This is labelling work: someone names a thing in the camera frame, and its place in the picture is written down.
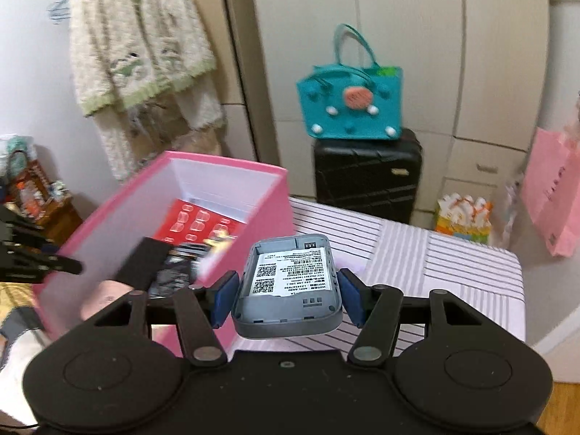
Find clear plastic bag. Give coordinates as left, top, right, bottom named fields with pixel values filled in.
left=501, top=167, right=526, bottom=245

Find red printed paper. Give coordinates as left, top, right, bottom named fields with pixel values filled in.
left=152, top=199, right=243, bottom=245

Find black suitcase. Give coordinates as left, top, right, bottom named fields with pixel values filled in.
left=314, top=128, right=423, bottom=225

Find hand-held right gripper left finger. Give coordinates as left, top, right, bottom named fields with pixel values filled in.
left=93, top=271, right=240, bottom=368

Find white fluffy robe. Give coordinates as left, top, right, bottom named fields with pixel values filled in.
left=68, top=0, right=227, bottom=182

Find pink paper shopping bag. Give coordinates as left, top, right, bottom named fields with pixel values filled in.
left=520, top=95, right=580, bottom=257

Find beige three-door wardrobe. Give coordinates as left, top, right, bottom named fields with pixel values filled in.
left=217, top=0, right=551, bottom=232

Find blue wire hangers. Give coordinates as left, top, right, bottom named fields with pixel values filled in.
left=47, top=0, right=73, bottom=23

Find cluttered wooden shelf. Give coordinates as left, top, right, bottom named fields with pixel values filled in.
left=0, top=135, right=84, bottom=236

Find yellow patterned gift bag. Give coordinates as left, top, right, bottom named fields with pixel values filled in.
left=434, top=192, right=494, bottom=243

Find grey portable router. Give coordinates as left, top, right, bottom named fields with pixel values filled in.
left=232, top=234, right=344, bottom=339

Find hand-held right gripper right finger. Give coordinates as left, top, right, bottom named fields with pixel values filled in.
left=339, top=268, right=485, bottom=367

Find pink storage box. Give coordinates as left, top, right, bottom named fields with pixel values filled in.
left=34, top=151, right=291, bottom=359

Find teal felt handbag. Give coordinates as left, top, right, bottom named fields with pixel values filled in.
left=297, top=24, right=404, bottom=140

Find black power bank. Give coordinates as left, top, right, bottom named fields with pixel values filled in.
left=115, top=237, right=175, bottom=291

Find pink round compact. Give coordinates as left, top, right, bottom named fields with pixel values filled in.
left=80, top=280, right=137, bottom=322

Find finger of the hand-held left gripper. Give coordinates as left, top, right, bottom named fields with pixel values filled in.
left=0, top=249, right=83, bottom=282

